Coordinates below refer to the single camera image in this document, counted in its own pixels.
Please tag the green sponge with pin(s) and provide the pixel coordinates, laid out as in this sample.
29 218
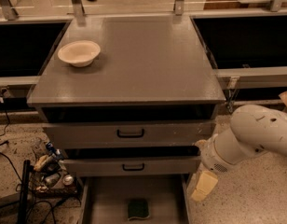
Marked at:
138 209

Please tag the black middle drawer handle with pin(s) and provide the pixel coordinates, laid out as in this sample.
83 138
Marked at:
133 167

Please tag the white bowl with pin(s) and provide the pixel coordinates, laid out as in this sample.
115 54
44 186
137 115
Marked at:
79 53

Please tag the black drawer handle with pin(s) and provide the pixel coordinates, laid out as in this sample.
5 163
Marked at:
133 167
138 134

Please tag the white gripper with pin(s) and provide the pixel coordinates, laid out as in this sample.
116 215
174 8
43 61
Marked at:
211 156

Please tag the black stand post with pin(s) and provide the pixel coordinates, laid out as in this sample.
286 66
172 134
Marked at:
24 190

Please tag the grey middle drawer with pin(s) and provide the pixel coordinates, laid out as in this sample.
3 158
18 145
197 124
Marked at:
153 166

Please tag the grey drawer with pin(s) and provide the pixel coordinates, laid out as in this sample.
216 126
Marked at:
103 135
105 199
153 166

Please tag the metal railing frame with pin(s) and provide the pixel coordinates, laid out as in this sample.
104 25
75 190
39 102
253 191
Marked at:
251 47

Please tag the grey top drawer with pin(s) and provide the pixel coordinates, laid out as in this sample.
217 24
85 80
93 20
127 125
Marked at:
103 135

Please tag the silver can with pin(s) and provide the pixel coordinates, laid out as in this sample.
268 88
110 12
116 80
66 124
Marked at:
68 180

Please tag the grey bottom drawer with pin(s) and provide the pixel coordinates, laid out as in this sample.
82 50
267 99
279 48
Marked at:
105 199

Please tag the black top drawer handle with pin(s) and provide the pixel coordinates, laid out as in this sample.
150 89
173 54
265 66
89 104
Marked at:
138 134

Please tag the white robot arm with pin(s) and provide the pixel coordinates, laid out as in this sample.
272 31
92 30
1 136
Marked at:
253 131

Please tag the grey drawer cabinet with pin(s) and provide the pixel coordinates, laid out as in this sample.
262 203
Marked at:
149 69

